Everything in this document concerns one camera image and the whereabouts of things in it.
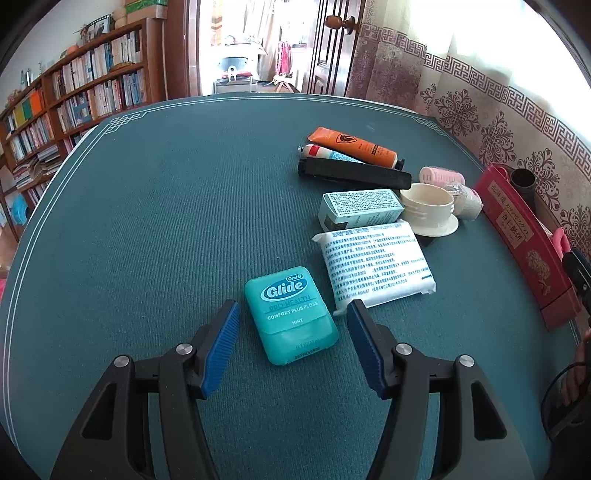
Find white roll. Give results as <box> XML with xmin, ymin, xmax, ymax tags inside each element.
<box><xmin>445</xmin><ymin>182</ymin><xmax>484</xmax><ymax>223</ymax></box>

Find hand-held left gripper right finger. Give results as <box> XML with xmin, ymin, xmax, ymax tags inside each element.
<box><xmin>346</xmin><ymin>299</ymin><xmax>536</xmax><ymax>480</ymax></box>

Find plain beige curtain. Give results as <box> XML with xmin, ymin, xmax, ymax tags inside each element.
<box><xmin>256</xmin><ymin>0</ymin><xmax>319</xmax><ymax>47</ymax></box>

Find pink hanging cloth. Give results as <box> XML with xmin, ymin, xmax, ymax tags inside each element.
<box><xmin>277</xmin><ymin>41</ymin><xmax>293</xmax><ymax>77</ymax></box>

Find wooden door frame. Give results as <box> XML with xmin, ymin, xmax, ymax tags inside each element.
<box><xmin>161</xmin><ymin>0</ymin><xmax>204</xmax><ymax>100</ymax></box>

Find photo frame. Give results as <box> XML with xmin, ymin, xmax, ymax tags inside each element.
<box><xmin>88</xmin><ymin>16</ymin><xmax>114</xmax><ymax>38</ymax></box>

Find wooden bookshelf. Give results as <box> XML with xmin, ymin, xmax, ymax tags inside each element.
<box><xmin>0</xmin><ymin>18</ymin><xmax>162</xmax><ymax>204</ymax></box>

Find light blue carton box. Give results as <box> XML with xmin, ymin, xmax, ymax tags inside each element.
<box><xmin>318</xmin><ymin>188</ymin><xmax>406</xmax><ymax>233</ymax></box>

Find patterned lace curtain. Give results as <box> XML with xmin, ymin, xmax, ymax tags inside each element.
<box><xmin>346</xmin><ymin>0</ymin><xmax>591</xmax><ymax>250</ymax></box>

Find wooden door knob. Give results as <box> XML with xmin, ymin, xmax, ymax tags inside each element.
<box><xmin>324</xmin><ymin>15</ymin><xmax>356</xmax><ymax>35</ymax></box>

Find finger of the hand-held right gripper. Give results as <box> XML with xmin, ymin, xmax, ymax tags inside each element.
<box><xmin>561</xmin><ymin>247</ymin><xmax>591</xmax><ymax>319</ymax></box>

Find blue plastic stool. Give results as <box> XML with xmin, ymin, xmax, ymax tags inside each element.
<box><xmin>11</xmin><ymin>194</ymin><xmax>29</xmax><ymax>227</ymax></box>

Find black cable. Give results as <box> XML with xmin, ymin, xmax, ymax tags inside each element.
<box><xmin>540</xmin><ymin>362</ymin><xmax>587</xmax><ymax>439</ymax></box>

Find grey chair with red cushion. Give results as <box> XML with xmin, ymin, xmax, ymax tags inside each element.
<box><xmin>213</xmin><ymin>55</ymin><xmax>259</xmax><ymax>95</ymax></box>

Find black plastic cup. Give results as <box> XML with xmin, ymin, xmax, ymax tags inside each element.
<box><xmin>509</xmin><ymin>168</ymin><xmax>537</xmax><ymax>210</ymax></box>

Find person's right hand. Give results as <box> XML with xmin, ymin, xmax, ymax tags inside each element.
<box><xmin>560</xmin><ymin>329</ymin><xmax>591</xmax><ymax>407</ymax></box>

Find dark wooden door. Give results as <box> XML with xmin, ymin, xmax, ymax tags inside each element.
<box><xmin>305</xmin><ymin>0</ymin><xmax>365</xmax><ymax>97</ymax></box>

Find orange cream tube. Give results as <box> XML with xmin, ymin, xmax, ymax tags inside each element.
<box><xmin>308</xmin><ymin>127</ymin><xmax>406</xmax><ymax>171</ymax></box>

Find pink hair roller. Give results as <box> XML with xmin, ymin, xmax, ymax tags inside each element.
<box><xmin>419</xmin><ymin>166</ymin><xmax>466</xmax><ymax>188</ymax></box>

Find white tissue packet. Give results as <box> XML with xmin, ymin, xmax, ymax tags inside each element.
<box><xmin>312</xmin><ymin>219</ymin><xmax>437</xmax><ymax>317</ymax></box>

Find rows of books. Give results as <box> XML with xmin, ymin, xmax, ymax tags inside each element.
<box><xmin>2</xmin><ymin>30</ymin><xmax>148</xmax><ymax>195</ymax></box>

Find teal dental floss case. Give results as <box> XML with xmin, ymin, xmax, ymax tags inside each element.
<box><xmin>244</xmin><ymin>266</ymin><xmax>339</xmax><ymax>367</ymax></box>

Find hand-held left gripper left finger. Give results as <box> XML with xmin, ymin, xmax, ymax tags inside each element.
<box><xmin>50</xmin><ymin>299</ymin><xmax>242</xmax><ymax>480</ymax></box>

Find black bar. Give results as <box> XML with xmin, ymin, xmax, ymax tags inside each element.
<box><xmin>298</xmin><ymin>158</ymin><xmax>413</xmax><ymax>190</ymax></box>

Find small red white blue tube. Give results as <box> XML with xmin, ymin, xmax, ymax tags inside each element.
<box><xmin>298</xmin><ymin>144</ymin><xmax>365</xmax><ymax>164</ymax></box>

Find red storage box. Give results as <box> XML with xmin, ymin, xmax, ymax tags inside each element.
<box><xmin>474</xmin><ymin>162</ymin><xmax>591</xmax><ymax>332</ymax></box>

